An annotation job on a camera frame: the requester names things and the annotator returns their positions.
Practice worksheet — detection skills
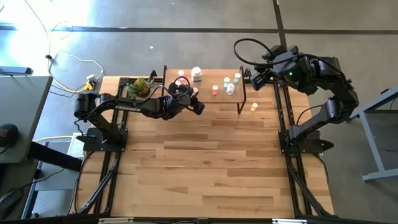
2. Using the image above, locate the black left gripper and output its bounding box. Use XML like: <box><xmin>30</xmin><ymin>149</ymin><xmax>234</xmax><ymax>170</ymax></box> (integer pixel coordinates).
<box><xmin>167</xmin><ymin>90</ymin><xmax>206</xmax><ymax>121</ymax></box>

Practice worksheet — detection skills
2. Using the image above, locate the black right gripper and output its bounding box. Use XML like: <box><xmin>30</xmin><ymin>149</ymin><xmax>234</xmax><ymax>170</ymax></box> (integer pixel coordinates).
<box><xmin>250</xmin><ymin>45</ymin><xmax>301</xmax><ymax>91</ymax></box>

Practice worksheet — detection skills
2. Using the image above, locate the large white jar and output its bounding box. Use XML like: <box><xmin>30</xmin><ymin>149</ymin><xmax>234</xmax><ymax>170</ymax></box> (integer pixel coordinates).
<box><xmin>190</xmin><ymin>66</ymin><xmax>203</xmax><ymax>82</ymax></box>

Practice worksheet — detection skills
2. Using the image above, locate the small pineapple plant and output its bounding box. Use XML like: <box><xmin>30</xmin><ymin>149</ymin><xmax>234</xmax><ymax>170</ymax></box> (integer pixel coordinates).
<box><xmin>126</xmin><ymin>77</ymin><xmax>155</xmax><ymax>99</ymax></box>

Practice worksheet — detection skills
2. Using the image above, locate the grey metal stand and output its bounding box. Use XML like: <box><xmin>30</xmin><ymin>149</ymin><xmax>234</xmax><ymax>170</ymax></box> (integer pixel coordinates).
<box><xmin>343</xmin><ymin>86</ymin><xmax>398</xmax><ymax>182</ymax></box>

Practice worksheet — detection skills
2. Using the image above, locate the white box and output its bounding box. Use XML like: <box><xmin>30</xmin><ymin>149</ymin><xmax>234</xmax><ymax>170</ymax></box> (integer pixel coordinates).
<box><xmin>67</xmin><ymin>133</ymin><xmax>85</xmax><ymax>159</ymax></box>

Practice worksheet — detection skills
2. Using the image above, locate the black desk foot bar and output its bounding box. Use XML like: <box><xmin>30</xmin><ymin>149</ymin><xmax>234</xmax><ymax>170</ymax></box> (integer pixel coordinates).
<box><xmin>27</xmin><ymin>141</ymin><xmax>82</xmax><ymax>172</ymax></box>

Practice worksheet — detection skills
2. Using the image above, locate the grey desk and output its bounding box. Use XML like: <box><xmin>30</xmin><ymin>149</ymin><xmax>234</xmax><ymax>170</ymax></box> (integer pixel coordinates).
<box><xmin>0</xmin><ymin>75</ymin><xmax>53</xmax><ymax>164</ymax></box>

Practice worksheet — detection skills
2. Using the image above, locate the blue grey flat device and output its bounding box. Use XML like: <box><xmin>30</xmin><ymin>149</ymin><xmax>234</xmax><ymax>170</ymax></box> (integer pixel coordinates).
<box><xmin>0</xmin><ymin>65</ymin><xmax>33</xmax><ymax>76</ymax></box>

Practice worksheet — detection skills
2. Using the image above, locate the black floor device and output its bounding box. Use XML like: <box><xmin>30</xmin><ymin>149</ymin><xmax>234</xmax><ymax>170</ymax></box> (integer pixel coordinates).
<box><xmin>0</xmin><ymin>189</ymin><xmax>24</xmax><ymax>218</ymax></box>

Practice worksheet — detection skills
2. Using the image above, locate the wooden shelf black metal frame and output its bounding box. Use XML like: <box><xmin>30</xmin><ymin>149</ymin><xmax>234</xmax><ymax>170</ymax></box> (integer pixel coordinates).
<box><xmin>162</xmin><ymin>65</ymin><xmax>248</xmax><ymax>115</ymax></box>

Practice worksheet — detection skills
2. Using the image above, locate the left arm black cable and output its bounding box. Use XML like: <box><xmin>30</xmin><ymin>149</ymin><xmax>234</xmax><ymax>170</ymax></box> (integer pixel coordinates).
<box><xmin>173</xmin><ymin>76</ymin><xmax>191</xmax><ymax>98</ymax></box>

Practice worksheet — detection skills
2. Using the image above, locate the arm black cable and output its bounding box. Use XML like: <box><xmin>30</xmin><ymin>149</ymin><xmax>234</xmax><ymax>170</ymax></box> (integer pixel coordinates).
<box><xmin>173</xmin><ymin>76</ymin><xmax>191</xmax><ymax>98</ymax></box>
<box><xmin>233</xmin><ymin>38</ymin><xmax>282</xmax><ymax>68</ymax></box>

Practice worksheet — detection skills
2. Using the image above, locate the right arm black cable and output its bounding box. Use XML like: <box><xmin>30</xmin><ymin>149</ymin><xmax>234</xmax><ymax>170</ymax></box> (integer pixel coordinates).
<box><xmin>233</xmin><ymin>38</ymin><xmax>282</xmax><ymax>68</ymax></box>

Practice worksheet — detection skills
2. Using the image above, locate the black aluminium table frame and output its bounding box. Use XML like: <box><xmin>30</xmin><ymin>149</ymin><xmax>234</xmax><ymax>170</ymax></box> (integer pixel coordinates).
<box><xmin>74</xmin><ymin>67</ymin><xmax>335</xmax><ymax>218</ymax></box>

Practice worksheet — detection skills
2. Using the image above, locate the white cable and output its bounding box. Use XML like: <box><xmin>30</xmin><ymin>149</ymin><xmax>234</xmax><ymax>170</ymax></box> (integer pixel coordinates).
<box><xmin>49</xmin><ymin>51</ymin><xmax>105</xmax><ymax>78</ymax></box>

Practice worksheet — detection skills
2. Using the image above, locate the silver metal bracket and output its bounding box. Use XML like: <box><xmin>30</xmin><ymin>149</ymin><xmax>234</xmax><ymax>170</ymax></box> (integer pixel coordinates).
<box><xmin>98</xmin><ymin>217</ymin><xmax>134</xmax><ymax>223</ymax></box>
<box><xmin>272</xmin><ymin>218</ymin><xmax>307</xmax><ymax>224</ymax></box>

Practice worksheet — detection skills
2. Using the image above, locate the yellow cable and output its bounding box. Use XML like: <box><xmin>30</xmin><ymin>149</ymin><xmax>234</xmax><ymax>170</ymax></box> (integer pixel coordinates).
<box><xmin>24</xmin><ymin>0</ymin><xmax>93</xmax><ymax>143</ymax></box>

